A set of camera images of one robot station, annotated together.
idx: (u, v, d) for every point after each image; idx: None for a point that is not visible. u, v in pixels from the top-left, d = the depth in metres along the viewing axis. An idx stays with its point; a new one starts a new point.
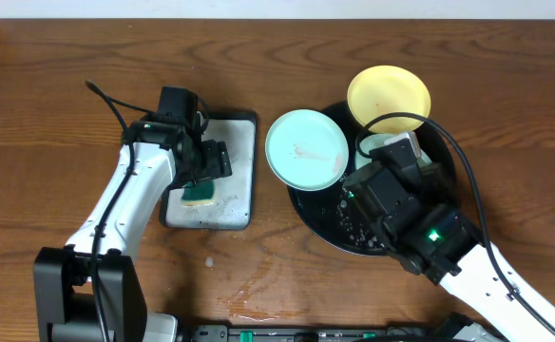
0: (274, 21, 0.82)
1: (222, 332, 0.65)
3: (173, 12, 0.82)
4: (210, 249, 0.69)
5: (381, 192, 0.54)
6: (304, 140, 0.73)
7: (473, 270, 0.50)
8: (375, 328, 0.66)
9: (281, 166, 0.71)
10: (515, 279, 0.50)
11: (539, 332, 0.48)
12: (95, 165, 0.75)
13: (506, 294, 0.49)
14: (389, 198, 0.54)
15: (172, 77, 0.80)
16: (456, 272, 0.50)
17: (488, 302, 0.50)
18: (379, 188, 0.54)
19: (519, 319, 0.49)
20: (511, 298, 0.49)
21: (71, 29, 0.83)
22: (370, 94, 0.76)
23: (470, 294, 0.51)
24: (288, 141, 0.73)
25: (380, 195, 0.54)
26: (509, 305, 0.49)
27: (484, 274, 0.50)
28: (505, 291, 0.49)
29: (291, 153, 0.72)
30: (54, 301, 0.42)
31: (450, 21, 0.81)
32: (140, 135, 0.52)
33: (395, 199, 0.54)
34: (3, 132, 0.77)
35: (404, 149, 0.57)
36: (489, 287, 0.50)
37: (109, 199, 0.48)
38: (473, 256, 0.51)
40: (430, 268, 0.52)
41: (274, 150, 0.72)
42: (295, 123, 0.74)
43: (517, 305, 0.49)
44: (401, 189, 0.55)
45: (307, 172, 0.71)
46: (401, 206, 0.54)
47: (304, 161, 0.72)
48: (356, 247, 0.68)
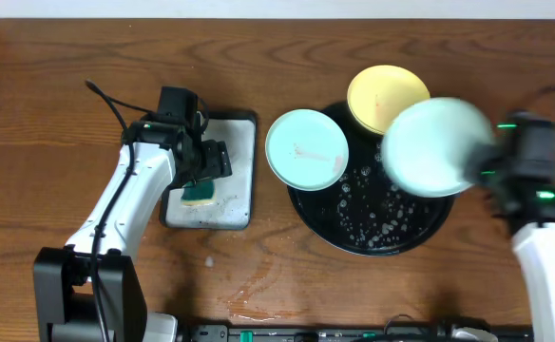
0: (274, 21, 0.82)
1: (222, 332, 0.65)
3: (173, 11, 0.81)
4: (210, 249, 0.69)
5: (532, 140, 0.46)
6: (305, 140, 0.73)
7: None
8: (375, 328, 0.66)
9: (281, 166, 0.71)
10: None
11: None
12: (95, 165, 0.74)
13: None
14: (535, 144, 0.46)
15: (172, 77, 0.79)
16: (539, 226, 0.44)
17: (553, 271, 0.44)
18: (538, 137, 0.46)
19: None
20: None
21: (70, 29, 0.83)
22: (370, 93, 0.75)
23: (546, 253, 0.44)
24: (288, 141, 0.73)
25: (528, 139, 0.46)
26: None
27: None
28: None
29: (290, 153, 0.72)
30: (54, 301, 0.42)
31: (451, 20, 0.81)
32: (140, 135, 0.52)
33: (542, 151, 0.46)
34: (2, 132, 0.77)
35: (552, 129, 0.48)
36: None
37: (109, 199, 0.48)
38: None
40: (520, 217, 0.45)
41: (274, 151, 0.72)
42: (295, 123, 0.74)
43: None
44: (551, 148, 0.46)
45: (306, 172, 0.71)
46: (541, 161, 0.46)
47: (305, 161, 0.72)
48: (356, 247, 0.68)
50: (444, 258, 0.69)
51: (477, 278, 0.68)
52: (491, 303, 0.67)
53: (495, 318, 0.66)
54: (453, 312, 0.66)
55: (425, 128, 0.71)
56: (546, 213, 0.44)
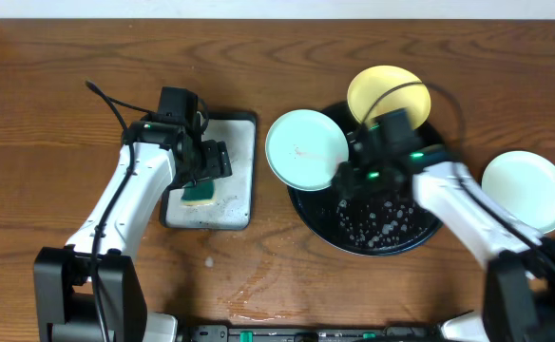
0: (274, 21, 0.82)
1: (222, 332, 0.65)
3: (174, 12, 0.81)
4: (210, 249, 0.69)
5: (394, 127, 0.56)
6: (307, 142, 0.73)
7: (432, 171, 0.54)
8: (375, 328, 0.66)
9: (283, 168, 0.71)
10: (460, 192, 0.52)
11: (477, 219, 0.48)
12: (96, 164, 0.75)
13: (505, 235, 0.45)
14: (397, 131, 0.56)
15: (172, 77, 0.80)
16: (422, 175, 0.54)
17: (482, 228, 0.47)
18: (394, 123, 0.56)
19: (522, 282, 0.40)
20: (460, 189, 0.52)
21: (71, 29, 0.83)
22: (371, 93, 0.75)
23: (463, 202, 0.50)
24: (290, 142, 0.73)
25: (392, 130, 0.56)
26: (457, 194, 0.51)
27: (442, 173, 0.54)
28: (455, 183, 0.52)
29: (293, 157, 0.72)
30: (54, 300, 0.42)
31: (450, 21, 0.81)
32: (140, 135, 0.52)
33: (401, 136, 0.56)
34: (3, 132, 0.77)
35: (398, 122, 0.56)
36: (486, 215, 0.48)
37: (109, 199, 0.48)
38: (442, 168, 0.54)
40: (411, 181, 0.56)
41: (275, 154, 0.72)
42: (296, 124, 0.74)
43: (464, 194, 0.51)
44: (394, 132, 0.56)
45: (307, 174, 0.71)
46: (402, 146, 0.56)
47: (307, 164, 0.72)
48: (355, 247, 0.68)
50: (444, 259, 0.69)
51: (477, 278, 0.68)
52: None
53: None
54: (453, 312, 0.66)
55: (527, 173, 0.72)
56: (428, 166, 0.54)
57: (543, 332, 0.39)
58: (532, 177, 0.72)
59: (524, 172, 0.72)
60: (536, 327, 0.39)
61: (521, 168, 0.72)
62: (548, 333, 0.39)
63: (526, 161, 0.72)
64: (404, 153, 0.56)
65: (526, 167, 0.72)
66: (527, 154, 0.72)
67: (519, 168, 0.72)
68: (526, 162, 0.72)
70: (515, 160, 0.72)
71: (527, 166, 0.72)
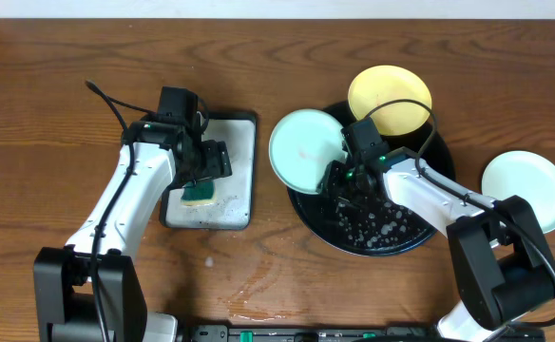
0: (274, 21, 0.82)
1: (222, 332, 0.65)
3: (173, 11, 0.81)
4: (210, 249, 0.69)
5: (362, 137, 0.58)
6: (311, 143, 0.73)
7: (395, 166, 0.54)
8: (375, 328, 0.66)
9: (288, 170, 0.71)
10: (423, 179, 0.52)
11: (437, 200, 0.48)
12: (95, 164, 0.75)
13: (463, 205, 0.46)
14: (366, 140, 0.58)
15: (172, 77, 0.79)
16: (388, 171, 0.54)
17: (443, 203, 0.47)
18: (361, 134, 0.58)
19: (482, 244, 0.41)
20: (422, 177, 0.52)
21: (71, 29, 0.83)
22: (371, 93, 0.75)
23: (424, 186, 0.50)
24: (295, 144, 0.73)
25: (359, 139, 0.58)
26: (419, 180, 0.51)
27: (403, 166, 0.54)
28: (418, 173, 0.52)
29: (297, 159, 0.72)
30: (54, 300, 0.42)
31: (450, 21, 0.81)
32: (140, 135, 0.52)
33: (371, 142, 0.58)
34: (3, 132, 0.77)
35: (365, 130, 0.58)
36: (445, 194, 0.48)
37: (109, 199, 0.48)
38: (405, 165, 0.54)
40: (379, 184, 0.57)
41: (279, 156, 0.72)
42: (300, 126, 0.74)
43: (426, 180, 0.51)
44: (363, 141, 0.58)
45: (311, 177, 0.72)
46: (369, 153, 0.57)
47: (312, 166, 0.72)
48: (355, 247, 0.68)
50: (444, 259, 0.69)
51: None
52: None
53: None
54: None
55: (531, 174, 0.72)
56: (392, 166, 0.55)
57: (512, 293, 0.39)
58: (536, 178, 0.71)
59: (525, 170, 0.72)
60: (506, 288, 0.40)
61: (524, 168, 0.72)
62: (518, 294, 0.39)
63: (530, 161, 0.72)
64: (372, 159, 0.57)
65: (530, 168, 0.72)
66: (533, 155, 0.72)
67: (523, 168, 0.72)
68: (529, 163, 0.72)
70: (520, 161, 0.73)
71: (530, 167, 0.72)
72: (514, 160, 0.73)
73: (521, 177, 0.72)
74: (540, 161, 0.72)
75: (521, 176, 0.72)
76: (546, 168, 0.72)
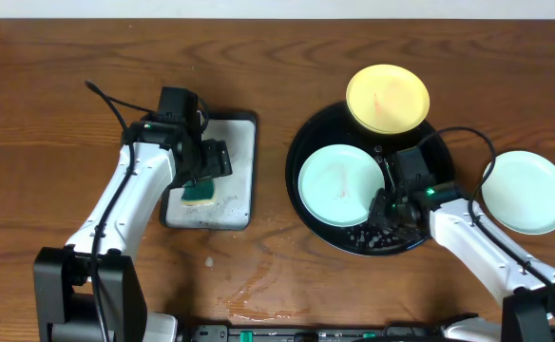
0: (274, 21, 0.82)
1: (222, 332, 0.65)
3: (174, 11, 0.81)
4: (210, 249, 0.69)
5: (408, 165, 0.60)
6: (344, 173, 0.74)
7: (447, 206, 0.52)
8: (375, 328, 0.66)
9: (332, 211, 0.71)
10: (475, 229, 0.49)
11: (491, 256, 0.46)
12: (96, 164, 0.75)
13: (522, 273, 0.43)
14: (411, 168, 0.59)
15: (172, 77, 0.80)
16: (435, 210, 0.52)
17: (499, 266, 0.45)
18: (408, 161, 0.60)
19: (542, 323, 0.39)
20: (472, 225, 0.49)
21: (71, 29, 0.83)
22: (369, 93, 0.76)
23: (477, 239, 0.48)
24: (321, 186, 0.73)
25: (406, 166, 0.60)
26: (469, 230, 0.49)
27: (453, 209, 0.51)
28: (470, 220, 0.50)
29: (333, 191, 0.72)
30: (54, 301, 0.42)
31: (451, 20, 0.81)
32: (140, 135, 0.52)
33: (416, 172, 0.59)
34: (3, 132, 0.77)
35: (411, 161, 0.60)
36: (500, 251, 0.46)
37: (109, 199, 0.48)
38: (456, 205, 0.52)
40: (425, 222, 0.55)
41: (312, 188, 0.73)
42: (325, 162, 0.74)
43: (478, 231, 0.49)
44: (410, 169, 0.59)
45: (354, 208, 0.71)
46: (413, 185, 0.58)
47: (352, 197, 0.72)
48: (356, 247, 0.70)
50: (444, 259, 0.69)
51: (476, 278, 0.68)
52: (490, 303, 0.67)
53: (494, 318, 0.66)
54: (452, 312, 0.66)
55: (532, 174, 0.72)
56: (441, 202, 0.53)
57: None
58: (537, 179, 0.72)
59: (526, 174, 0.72)
60: None
61: (526, 168, 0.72)
62: None
63: (532, 162, 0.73)
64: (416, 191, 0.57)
65: (531, 169, 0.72)
66: (536, 156, 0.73)
67: (523, 167, 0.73)
68: (531, 164, 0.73)
70: (522, 161, 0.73)
71: (532, 168, 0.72)
72: (516, 161, 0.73)
73: (521, 177, 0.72)
74: (541, 161, 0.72)
75: (523, 176, 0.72)
76: (548, 170, 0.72)
